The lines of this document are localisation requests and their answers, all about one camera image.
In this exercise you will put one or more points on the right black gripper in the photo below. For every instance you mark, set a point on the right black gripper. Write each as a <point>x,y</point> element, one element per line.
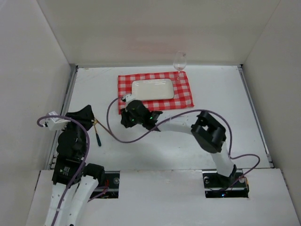
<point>131,108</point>

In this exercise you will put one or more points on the teal handled knife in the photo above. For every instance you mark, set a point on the teal handled knife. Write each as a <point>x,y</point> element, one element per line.
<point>97,137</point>

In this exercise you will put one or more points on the red white checkered cloth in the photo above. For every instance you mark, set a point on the red white checkered cloth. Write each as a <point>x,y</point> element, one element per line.
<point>182,93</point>

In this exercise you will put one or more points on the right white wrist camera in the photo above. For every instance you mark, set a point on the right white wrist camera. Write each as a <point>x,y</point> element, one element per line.
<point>128,98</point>

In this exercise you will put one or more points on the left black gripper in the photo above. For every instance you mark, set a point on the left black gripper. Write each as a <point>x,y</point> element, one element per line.
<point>78,117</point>

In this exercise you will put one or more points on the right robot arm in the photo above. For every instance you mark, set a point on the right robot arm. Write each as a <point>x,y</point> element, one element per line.
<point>207,131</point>

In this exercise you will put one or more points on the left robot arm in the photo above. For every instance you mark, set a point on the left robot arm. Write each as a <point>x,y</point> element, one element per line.
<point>73,180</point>

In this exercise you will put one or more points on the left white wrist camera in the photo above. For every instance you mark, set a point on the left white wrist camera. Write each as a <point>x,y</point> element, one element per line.
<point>54,124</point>

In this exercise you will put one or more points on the white rectangular plate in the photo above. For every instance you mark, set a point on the white rectangular plate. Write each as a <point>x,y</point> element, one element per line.
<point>154,89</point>

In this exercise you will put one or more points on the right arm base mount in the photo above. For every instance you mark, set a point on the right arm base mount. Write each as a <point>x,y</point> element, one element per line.
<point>218,186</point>

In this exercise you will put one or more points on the clear wine glass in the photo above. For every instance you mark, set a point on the clear wine glass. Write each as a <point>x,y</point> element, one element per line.
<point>179,63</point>

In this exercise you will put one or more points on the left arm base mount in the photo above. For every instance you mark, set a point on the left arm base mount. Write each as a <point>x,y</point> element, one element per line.
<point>109,188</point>

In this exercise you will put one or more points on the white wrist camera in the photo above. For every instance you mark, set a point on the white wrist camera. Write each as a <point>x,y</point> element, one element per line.
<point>128,98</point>
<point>54,124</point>

